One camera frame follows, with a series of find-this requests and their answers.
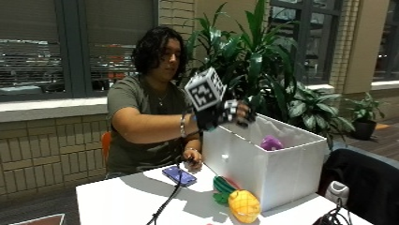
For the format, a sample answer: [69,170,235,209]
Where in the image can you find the blue phone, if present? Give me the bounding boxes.
[161,165,198,188]

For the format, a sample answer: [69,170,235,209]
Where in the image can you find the white cube with black markers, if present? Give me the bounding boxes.
[183,67,229,113]

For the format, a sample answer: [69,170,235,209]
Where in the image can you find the purple soft toy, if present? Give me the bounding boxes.
[259,134,286,152]

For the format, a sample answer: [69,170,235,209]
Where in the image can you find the tall green leafy plant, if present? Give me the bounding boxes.
[183,0,302,124]

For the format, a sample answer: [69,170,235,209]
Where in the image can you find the large white fabric box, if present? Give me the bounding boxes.
[201,113,330,213]

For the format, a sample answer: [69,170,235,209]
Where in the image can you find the yellow pineapple soft toy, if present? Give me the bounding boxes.
[211,175,262,225]

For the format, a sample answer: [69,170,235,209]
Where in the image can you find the broad-leaf green plant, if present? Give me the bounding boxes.
[286,80,356,148]

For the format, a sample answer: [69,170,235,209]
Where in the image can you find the orange chair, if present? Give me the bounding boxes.
[100,130,113,167]

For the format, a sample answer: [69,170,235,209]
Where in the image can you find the the person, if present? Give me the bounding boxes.
[105,25,205,180]

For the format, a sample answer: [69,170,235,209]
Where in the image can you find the small green potted plant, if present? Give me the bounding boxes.
[343,91,387,126]

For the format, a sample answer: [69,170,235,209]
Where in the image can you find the black plant pot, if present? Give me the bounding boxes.
[351,119,378,142]

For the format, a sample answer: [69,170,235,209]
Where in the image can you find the white grey device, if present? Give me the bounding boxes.
[324,180,350,207]

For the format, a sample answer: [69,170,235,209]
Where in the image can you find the black jacket on chair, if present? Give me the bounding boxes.
[316,147,399,225]

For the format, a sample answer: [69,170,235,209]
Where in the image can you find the black cable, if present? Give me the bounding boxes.
[145,155,197,225]

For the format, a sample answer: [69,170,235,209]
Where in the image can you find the silver bracelet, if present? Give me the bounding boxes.
[178,113,189,139]

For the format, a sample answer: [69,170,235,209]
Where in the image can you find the thin necklace with pendant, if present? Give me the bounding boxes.
[153,89,170,107]

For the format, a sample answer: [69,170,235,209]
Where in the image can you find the bundle of black cables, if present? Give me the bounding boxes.
[311,198,355,225]

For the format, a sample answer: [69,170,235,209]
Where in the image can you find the dark grey window frame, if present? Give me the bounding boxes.
[0,0,160,102]

